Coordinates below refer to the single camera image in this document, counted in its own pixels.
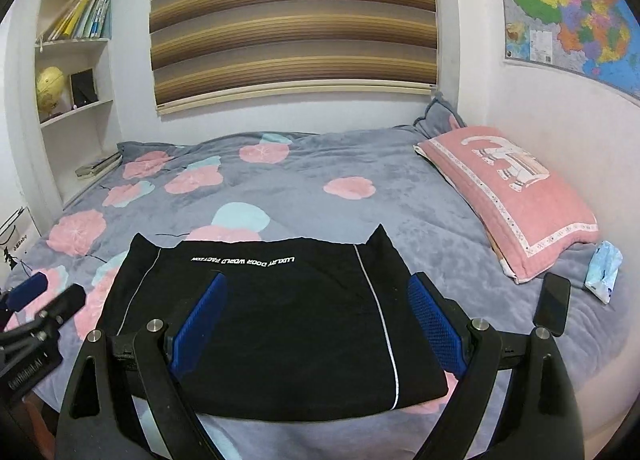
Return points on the white paper bag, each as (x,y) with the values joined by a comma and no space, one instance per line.
(20,235)

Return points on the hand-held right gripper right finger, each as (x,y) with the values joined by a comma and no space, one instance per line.
(435,327)

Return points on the pink pillow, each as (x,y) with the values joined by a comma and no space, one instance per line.
(515,200)

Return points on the grey floral blanket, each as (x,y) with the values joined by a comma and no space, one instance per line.
(310,210)

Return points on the white bookshelf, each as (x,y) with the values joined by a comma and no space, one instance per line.
(75,113)

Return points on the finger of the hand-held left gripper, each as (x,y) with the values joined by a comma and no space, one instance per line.
(62,302)
(27,290)

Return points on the black phone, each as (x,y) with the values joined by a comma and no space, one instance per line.
(551,305)

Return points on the colourful wall map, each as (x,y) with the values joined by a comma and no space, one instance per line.
(565,9)

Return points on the black hooded jacket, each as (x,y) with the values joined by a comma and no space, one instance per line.
(275,330)

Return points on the striped window blind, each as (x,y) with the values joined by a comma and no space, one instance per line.
(295,29)

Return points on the black thread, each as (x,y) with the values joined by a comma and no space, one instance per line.
(170,234)

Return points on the stack of flat books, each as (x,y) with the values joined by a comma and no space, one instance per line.
(97,165)

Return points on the black picture frame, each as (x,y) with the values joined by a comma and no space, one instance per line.
(82,87)

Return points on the row of yellow green books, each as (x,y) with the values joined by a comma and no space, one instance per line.
(82,17)

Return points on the blue tissue pack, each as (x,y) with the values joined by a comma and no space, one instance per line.
(602,270)

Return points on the grey pillow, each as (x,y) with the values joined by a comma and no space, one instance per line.
(440,117)

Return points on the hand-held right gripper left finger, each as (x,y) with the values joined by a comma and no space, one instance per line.
(197,325)

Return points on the yellow globe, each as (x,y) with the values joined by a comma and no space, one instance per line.
(49,87)

